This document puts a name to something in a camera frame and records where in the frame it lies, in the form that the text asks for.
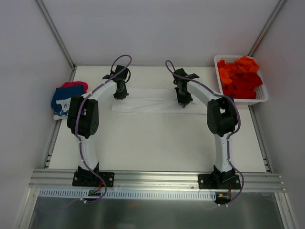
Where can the white t-shirt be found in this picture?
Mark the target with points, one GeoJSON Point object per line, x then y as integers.
{"type": "Point", "coordinates": [156, 101]}

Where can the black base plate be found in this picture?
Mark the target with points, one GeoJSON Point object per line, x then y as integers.
{"type": "Point", "coordinates": [212, 181]}
{"type": "Point", "coordinates": [88, 179]}

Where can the white plastic basket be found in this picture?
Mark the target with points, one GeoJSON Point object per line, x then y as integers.
{"type": "Point", "coordinates": [261, 93]}

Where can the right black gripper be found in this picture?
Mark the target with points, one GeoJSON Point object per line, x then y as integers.
{"type": "Point", "coordinates": [182, 97]}

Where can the aluminium mounting rail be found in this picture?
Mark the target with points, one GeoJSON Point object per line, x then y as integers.
{"type": "Point", "coordinates": [159, 181]}

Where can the right aluminium frame post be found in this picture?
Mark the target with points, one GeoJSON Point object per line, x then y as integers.
{"type": "Point", "coordinates": [266, 27]}

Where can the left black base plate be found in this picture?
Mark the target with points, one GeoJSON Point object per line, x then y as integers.
{"type": "Point", "coordinates": [88, 179]}

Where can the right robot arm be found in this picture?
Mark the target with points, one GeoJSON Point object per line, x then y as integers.
{"type": "Point", "coordinates": [221, 120]}

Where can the aluminium frame post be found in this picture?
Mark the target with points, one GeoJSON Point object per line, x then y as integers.
{"type": "Point", "coordinates": [51, 25]}
{"type": "Point", "coordinates": [266, 27]}

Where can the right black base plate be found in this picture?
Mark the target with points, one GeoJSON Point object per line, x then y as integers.
{"type": "Point", "coordinates": [212, 181]}

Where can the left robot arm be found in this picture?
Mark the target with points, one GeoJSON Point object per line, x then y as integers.
{"type": "Point", "coordinates": [83, 121]}

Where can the orange t-shirt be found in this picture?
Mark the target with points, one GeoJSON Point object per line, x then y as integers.
{"type": "Point", "coordinates": [228, 71]}

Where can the red t-shirt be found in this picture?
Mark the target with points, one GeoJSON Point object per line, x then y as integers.
{"type": "Point", "coordinates": [242, 87]}

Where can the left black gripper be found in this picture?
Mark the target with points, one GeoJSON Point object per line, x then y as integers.
{"type": "Point", "coordinates": [120, 93]}

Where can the folded blue printed t-shirt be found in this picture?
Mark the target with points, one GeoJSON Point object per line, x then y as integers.
{"type": "Point", "coordinates": [61, 100]}

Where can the left aluminium frame post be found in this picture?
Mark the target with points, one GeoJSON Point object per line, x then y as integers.
{"type": "Point", "coordinates": [51, 25]}

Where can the white slotted cable duct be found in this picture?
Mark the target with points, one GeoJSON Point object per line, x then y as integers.
{"type": "Point", "coordinates": [128, 194]}

